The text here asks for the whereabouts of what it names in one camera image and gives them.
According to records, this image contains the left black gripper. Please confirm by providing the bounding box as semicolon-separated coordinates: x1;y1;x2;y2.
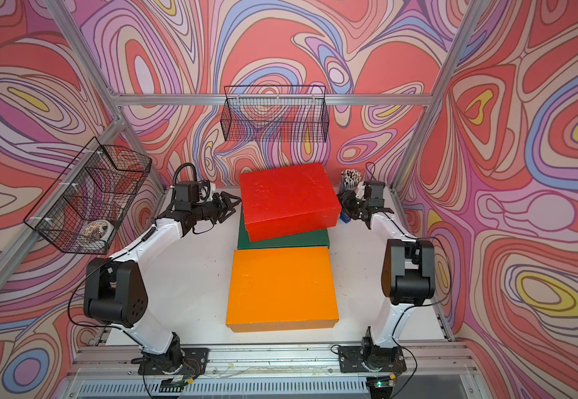
191;192;242;225

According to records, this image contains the red shoebox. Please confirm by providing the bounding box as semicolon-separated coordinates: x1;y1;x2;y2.
240;163;341;242

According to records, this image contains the orange shoebox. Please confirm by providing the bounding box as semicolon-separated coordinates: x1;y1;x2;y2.
226;246;339;333

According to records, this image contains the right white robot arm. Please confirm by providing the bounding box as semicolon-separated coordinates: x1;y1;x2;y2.
338;181;435;368

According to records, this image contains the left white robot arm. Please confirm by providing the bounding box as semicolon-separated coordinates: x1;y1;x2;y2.
83;181;242;374

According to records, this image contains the blue black stapler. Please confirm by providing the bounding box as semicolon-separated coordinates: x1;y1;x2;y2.
340;210;351;224

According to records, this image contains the clear cup of pencils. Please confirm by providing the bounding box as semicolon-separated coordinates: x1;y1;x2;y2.
340;169;362;192

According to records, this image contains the green shoebox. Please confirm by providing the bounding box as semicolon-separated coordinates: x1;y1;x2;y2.
237;214;330;250

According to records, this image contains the patterned bowl in basket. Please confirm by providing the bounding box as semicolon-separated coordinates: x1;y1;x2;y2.
78;219;113;250

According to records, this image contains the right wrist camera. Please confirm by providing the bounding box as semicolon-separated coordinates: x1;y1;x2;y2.
360;181;373;200

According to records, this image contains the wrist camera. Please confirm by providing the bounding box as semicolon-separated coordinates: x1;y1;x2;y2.
198;180;217;202
360;181;373;200

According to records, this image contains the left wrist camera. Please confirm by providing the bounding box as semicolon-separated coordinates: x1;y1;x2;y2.
198;180;217;202

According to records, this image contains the black wire basket back wall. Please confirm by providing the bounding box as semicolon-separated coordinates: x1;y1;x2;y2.
220;84;330;144

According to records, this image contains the black wire basket wall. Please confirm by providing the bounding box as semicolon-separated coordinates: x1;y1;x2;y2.
220;84;330;144
24;138;152;255

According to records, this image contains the black wire basket left wall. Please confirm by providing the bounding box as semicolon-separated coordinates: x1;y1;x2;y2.
24;138;152;255

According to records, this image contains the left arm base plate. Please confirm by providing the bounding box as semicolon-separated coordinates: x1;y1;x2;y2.
131;347;210;379

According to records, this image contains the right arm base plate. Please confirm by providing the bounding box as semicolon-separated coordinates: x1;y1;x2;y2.
332;345;407;376

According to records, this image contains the aluminium front rail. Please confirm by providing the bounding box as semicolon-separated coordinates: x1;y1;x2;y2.
57;342;492;398

